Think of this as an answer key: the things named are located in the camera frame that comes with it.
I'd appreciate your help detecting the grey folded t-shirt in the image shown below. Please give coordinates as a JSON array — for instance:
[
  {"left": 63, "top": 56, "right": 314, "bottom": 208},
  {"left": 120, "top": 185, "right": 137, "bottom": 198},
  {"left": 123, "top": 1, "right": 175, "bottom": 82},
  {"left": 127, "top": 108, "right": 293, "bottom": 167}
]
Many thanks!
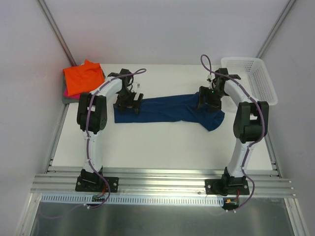
[{"left": 61, "top": 71, "right": 107, "bottom": 105}]

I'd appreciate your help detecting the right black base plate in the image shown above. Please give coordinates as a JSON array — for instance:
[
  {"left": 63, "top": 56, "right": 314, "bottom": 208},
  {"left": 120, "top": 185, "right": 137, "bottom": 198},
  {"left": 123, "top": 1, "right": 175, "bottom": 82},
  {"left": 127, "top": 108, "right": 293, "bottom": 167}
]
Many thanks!
[{"left": 205, "top": 178, "right": 250, "bottom": 196}]

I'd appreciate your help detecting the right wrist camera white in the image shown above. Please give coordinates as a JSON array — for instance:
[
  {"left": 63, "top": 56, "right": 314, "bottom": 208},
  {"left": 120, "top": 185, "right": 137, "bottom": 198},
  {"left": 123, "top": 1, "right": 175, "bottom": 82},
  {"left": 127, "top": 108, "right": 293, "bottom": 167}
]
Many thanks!
[{"left": 207, "top": 73, "right": 215, "bottom": 89}]

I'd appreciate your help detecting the pink folded t-shirt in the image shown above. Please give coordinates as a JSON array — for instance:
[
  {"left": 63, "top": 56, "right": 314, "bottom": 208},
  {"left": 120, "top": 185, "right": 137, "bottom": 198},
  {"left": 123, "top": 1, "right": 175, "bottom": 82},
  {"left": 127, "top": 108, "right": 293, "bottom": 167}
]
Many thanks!
[{"left": 63, "top": 88, "right": 84, "bottom": 100}]

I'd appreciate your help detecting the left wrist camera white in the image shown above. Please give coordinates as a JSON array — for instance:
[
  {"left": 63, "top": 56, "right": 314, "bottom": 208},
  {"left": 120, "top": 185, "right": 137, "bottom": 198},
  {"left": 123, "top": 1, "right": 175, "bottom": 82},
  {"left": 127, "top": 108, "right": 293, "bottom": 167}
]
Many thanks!
[{"left": 131, "top": 83, "right": 140, "bottom": 93}]

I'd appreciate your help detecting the orange folded t-shirt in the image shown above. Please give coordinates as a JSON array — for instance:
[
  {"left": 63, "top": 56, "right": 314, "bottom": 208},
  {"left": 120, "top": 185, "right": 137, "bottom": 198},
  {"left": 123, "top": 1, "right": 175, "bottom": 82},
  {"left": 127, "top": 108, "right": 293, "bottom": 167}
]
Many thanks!
[{"left": 63, "top": 59, "right": 105, "bottom": 97}]

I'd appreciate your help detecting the blue t-shirt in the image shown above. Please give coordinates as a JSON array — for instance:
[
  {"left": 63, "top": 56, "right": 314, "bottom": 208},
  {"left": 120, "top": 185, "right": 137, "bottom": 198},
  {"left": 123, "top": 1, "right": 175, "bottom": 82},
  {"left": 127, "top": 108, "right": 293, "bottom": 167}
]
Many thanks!
[{"left": 114, "top": 92, "right": 225, "bottom": 131}]

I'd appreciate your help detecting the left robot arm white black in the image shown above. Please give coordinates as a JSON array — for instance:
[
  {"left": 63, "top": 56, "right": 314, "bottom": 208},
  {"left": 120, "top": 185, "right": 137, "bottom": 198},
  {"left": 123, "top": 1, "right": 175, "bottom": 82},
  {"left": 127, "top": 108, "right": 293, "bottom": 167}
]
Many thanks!
[{"left": 77, "top": 68, "right": 146, "bottom": 191}]

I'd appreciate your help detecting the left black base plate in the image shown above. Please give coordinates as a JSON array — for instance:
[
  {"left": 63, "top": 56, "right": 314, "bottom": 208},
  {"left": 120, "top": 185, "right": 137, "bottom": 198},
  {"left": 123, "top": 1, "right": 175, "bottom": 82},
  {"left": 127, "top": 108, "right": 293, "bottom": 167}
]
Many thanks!
[{"left": 75, "top": 174, "right": 119, "bottom": 193}]

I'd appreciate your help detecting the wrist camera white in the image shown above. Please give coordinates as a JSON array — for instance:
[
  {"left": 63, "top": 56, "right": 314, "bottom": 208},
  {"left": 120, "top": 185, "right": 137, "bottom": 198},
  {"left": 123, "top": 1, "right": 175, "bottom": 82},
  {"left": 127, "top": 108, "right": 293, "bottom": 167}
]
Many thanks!
[
  {"left": 207, "top": 73, "right": 215, "bottom": 89},
  {"left": 131, "top": 83, "right": 140, "bottom": 93}
]

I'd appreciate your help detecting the white slotted cable duct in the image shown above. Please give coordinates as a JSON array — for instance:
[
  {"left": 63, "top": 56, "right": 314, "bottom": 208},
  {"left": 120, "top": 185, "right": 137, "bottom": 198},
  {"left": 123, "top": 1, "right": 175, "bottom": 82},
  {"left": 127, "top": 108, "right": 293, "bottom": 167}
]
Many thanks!
[{"left": 40, "top": 193, "right": 223, "bottom": 207}]

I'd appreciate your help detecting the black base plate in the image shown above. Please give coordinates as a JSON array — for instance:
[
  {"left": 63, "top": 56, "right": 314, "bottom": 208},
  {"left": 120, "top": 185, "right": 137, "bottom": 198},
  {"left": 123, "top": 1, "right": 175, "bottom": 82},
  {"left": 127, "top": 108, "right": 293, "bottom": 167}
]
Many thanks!
[
  {"left": 75, "top": 174, "right": 119, "bottom": 193},
  {"left": 205, "top": 178, "right": 250, "bottom": 196}
]

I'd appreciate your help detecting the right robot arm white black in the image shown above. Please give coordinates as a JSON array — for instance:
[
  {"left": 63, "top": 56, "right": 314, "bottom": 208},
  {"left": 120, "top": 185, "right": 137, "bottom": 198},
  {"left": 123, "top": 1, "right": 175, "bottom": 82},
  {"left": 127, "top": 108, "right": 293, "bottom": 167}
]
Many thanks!
[{"left": 196, "top": 68, "right": 269, "bottom": 196}]

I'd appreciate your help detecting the white plastic basket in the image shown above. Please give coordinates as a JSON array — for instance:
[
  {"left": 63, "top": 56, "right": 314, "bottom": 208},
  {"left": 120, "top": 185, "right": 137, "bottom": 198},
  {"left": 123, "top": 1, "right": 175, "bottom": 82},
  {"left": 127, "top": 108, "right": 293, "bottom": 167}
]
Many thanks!
[{"left": 220, "top": 57, "right": 278, "bottom": 106}]

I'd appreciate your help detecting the aluminium mounting rail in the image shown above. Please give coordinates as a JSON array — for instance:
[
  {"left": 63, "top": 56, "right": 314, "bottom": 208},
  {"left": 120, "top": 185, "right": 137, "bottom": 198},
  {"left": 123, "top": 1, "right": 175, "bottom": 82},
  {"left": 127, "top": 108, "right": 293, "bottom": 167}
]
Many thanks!
[{"left": 31, "top": 166, "right": 297, "bottom": 198}]

